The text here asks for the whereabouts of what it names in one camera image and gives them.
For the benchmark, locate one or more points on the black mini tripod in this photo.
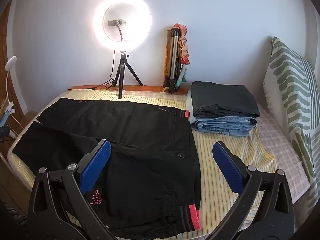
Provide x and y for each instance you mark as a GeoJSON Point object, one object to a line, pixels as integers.
{"type": "Point", "coordinates": [122, 75]}

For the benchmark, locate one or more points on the yellow striped cloth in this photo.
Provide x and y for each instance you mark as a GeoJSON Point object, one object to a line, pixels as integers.
{"type": "Point", "coordinates": [205, 160]}

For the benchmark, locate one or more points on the black pants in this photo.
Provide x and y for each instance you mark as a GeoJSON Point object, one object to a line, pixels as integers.
{"type": "Point", "coordinates": [140, 135]}

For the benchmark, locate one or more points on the folded dark grey pants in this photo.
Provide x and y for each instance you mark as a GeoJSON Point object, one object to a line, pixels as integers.
{"type": "Point", "coordinates": [220, 97]}

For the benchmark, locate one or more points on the orange patterned scarf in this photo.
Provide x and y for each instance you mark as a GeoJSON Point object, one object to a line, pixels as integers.
{"type": "Point", "coordinates": [183, 45]}

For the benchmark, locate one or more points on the green patterned pillow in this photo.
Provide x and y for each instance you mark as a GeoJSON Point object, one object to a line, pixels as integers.
{"type": "Point", "coordinates": [292, 92]}

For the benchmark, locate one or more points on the folded silver tripod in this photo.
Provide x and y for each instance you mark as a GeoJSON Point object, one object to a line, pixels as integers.
{"type": "Point", "coordinates": [173, 55]}

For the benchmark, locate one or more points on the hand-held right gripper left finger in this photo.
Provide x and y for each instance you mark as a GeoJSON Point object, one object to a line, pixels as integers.
{"type": "Point", "coordinates": [98, 165]}

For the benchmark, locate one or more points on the folded blue jeans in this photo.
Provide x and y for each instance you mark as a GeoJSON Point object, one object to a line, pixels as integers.
{"type": "Point", "coordinates": [225, 127]}

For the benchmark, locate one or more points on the white clip lamp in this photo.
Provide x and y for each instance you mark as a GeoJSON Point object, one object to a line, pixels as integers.
{"type": "Point", "coordinates": [11, 61]}

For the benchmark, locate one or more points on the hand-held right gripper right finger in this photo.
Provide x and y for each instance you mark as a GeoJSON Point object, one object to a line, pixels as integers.
{"type": "Point", "coordinates": [226, 166]}

